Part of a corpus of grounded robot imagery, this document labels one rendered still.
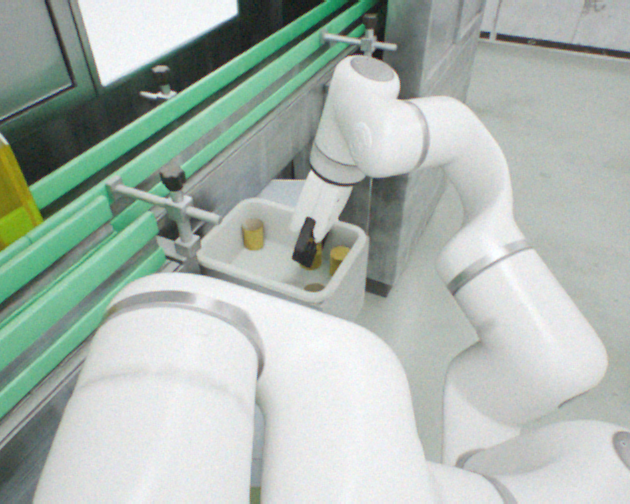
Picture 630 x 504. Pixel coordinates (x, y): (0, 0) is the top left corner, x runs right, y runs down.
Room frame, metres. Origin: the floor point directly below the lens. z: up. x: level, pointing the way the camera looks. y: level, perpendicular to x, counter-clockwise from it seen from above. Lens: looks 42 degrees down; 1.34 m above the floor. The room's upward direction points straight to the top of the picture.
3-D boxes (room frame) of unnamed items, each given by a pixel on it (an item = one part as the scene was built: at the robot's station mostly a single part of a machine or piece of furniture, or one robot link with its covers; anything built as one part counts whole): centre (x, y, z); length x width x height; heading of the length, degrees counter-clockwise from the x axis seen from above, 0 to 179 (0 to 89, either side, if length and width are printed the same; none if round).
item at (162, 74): (0.84, 0.27, 0.94); 0.07 x 0.04 x 0.13; 64
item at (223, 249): (0.60, 0.05, 0.80); 0.22 x 0.17 x 0.09; 64
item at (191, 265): (0.54, 0.21, 0.85); 0.09 x 0.04 x 0.07; 64
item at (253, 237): (0.68, 0.11, 0.79); 0.04 x 0.04 x 0.04
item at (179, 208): (0.54, 0.19, 0.95); 0.17 x 0.03 x 0.12; 64
